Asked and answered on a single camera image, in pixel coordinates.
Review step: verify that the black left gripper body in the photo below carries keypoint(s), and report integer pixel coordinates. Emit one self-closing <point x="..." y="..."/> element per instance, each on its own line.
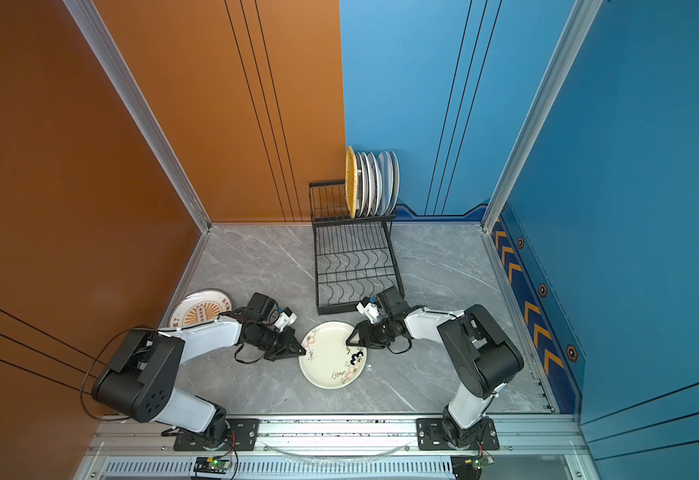
<point x="271" y="340"/>

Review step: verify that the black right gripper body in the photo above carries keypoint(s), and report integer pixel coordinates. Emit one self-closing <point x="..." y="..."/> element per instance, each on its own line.
<point x="379" y="332"/>

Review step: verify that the cream floral plate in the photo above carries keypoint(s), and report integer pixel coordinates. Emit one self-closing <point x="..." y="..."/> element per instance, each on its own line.
<point x="329" y="363"/>

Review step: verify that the orange sunburst plate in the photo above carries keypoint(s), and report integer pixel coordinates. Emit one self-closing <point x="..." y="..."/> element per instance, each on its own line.
<point x="200" y="307"/>

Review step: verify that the red green rimmed plate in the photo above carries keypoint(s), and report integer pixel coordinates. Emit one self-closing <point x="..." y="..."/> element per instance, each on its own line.
<point x="371" y="188"/>

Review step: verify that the green cloud pattern plate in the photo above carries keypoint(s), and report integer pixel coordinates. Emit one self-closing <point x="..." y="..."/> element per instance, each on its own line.
<point x="378" y="186"/>

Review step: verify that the yellow woven square plate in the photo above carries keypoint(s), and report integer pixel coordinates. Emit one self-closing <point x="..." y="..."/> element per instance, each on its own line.
<point x="351" y="181"/>

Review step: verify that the blue striped plate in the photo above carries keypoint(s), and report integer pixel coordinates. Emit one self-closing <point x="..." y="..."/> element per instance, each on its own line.
<point x="395" y="190"/>
<point x="387" y="181"/>

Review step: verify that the white plate red characters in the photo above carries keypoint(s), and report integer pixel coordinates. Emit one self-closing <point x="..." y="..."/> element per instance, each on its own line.
<point x="361" y="185"/>

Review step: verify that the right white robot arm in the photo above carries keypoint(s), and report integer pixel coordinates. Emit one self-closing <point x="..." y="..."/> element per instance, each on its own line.
<point x="484" y="357"/>

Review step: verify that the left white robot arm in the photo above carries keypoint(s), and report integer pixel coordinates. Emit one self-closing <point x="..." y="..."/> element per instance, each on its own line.
<point x="140" y="379"/>

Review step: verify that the green circuit board left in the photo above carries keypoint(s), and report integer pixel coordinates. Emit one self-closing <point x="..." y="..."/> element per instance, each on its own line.
<point x="213" y="467"/>

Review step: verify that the green circuit board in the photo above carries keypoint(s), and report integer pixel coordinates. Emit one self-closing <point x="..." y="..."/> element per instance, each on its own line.
<point x="213" y="467"/>
<point x="470" y="467"/>

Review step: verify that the green circuit board right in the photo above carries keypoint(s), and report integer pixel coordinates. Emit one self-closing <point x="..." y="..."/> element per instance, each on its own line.
<point x="470" y="467"/>

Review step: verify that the black wire dish rack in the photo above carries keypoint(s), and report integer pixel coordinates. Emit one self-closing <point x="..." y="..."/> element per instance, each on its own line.
<point x="354" y="257"/>

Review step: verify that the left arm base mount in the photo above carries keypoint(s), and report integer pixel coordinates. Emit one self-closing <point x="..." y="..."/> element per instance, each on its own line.
<point x="240" y="434"/>

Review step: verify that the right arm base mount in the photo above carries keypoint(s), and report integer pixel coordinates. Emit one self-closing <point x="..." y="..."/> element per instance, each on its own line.
<point x="444" y="434"/>

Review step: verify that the aluminium front rail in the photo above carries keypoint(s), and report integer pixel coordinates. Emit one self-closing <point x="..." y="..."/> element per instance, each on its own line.
<point x="345" y="446"/>

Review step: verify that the aluminium corner post left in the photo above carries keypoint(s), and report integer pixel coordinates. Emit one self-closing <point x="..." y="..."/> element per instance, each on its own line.
<point x="100" y="40"/>

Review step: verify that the aluminium corner post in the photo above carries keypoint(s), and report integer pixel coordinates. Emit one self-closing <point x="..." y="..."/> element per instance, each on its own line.
<point x="566" y="51"/>
<point x="100" y="40"/>

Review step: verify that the aluminium corner post right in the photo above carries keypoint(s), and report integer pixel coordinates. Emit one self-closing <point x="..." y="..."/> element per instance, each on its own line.
<point x="566" y="51"/>

